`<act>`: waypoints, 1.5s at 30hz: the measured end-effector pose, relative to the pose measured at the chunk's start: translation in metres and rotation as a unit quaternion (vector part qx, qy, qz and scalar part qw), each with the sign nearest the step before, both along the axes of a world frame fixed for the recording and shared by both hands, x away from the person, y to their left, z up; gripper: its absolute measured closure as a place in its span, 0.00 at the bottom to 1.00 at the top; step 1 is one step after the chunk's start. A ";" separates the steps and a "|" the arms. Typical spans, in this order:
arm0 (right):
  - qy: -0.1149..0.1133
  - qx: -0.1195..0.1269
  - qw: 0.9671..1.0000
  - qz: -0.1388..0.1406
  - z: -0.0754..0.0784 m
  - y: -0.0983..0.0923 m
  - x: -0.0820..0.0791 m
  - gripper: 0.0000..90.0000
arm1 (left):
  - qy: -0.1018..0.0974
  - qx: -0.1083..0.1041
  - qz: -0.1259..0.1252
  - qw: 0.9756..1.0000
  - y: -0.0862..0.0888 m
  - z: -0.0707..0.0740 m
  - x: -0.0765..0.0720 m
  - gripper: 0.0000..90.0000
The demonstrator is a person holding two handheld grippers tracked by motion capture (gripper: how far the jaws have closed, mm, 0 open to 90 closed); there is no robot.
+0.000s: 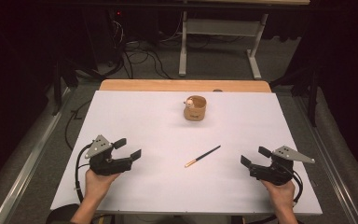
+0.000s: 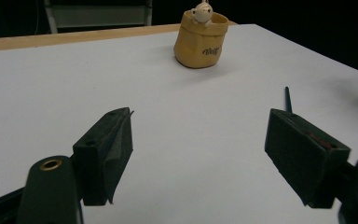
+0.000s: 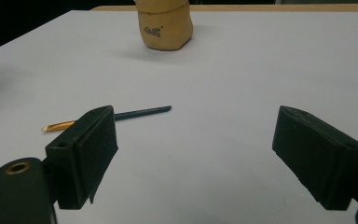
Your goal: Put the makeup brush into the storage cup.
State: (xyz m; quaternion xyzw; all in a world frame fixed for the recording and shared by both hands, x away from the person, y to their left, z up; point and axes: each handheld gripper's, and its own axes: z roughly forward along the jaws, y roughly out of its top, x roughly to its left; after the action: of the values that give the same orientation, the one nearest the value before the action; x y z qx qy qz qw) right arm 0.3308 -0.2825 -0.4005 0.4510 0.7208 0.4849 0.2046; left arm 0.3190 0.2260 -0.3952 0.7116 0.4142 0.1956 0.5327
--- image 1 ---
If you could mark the person's left hand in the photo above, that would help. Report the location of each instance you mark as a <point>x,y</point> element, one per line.
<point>97,186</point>

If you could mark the person's dark clothed leg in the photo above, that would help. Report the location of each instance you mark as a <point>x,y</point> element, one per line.
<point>60,214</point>

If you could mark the dark cabinet with red light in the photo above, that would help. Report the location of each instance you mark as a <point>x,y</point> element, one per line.
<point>118,18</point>

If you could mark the wooden table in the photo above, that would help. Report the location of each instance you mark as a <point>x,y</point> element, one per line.
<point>155,85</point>

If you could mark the metal floor rail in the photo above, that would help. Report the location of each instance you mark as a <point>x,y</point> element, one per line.
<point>332,161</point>
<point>28,161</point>

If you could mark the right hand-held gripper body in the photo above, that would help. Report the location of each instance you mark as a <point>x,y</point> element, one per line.
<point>276,172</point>

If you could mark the black pen with gold end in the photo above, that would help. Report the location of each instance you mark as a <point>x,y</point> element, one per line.
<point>202,156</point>

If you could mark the person's right hand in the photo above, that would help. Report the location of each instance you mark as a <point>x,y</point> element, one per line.
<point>282,194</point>

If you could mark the white metal desk frame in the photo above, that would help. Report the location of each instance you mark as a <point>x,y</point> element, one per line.
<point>217,27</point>

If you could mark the white table sheet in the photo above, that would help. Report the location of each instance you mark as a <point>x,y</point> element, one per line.
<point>167,174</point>

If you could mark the small white figurine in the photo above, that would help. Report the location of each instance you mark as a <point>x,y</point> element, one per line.
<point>189,102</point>

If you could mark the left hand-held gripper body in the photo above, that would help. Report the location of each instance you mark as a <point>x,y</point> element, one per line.
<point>105,166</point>

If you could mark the black stand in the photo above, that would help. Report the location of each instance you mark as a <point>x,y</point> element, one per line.
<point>62,81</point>
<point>307,87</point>

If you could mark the wooden pen holder cup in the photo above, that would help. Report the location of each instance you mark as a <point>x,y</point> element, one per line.
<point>195,113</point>

